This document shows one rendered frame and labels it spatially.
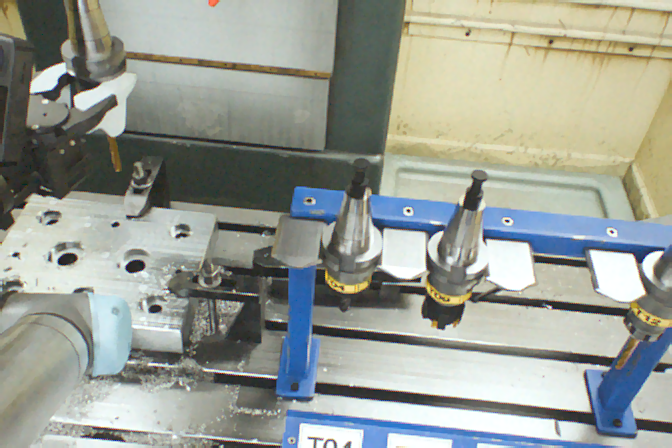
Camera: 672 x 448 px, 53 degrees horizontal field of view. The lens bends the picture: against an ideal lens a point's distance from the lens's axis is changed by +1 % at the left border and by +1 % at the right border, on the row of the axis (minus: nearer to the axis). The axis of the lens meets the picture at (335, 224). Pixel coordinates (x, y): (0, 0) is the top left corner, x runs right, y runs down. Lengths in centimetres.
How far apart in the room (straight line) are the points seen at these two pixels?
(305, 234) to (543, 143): 120
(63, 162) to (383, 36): 67
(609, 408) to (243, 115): 80
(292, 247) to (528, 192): 122
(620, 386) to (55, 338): 70
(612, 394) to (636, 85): 96
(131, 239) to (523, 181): 112
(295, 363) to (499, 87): 100
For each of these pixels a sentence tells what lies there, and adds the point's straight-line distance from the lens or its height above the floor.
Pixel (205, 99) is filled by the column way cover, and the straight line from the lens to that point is 131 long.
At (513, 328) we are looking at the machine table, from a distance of 109.
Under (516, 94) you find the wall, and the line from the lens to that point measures 174.
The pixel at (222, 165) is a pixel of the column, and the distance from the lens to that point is 142.
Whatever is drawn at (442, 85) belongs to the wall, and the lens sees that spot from 171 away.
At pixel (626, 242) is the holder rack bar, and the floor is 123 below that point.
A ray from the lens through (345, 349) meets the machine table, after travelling 101.
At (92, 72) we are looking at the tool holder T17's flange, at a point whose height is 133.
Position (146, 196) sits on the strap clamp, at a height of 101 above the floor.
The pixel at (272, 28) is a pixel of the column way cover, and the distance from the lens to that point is 120.
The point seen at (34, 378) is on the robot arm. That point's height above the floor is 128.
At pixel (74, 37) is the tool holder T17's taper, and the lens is 76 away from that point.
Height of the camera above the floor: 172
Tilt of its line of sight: 44 degrees down
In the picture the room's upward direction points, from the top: 5 degrees clockwise
